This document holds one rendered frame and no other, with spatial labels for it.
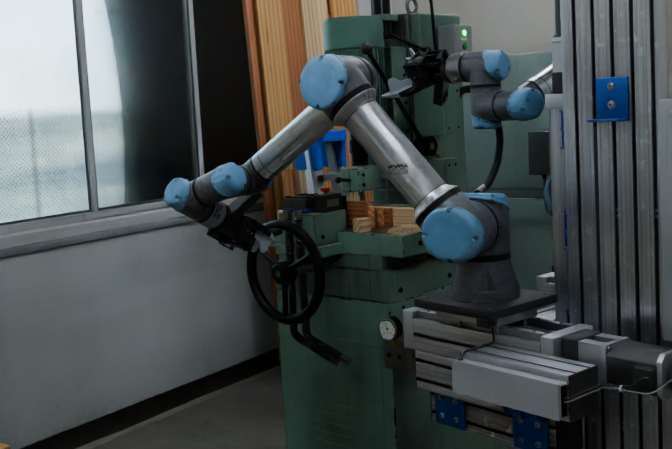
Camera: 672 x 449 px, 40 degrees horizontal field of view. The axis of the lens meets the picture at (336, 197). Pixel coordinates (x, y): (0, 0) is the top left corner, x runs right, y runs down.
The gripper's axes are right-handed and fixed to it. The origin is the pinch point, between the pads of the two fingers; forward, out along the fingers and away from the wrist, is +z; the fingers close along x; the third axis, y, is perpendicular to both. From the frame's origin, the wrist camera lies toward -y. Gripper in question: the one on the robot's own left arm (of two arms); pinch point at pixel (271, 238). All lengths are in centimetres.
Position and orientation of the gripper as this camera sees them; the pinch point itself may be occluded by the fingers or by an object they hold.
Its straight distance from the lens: 242.7
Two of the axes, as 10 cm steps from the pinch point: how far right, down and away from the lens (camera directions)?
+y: -2.8, 9.1, -2.9
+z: 6.0, 4.1, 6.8
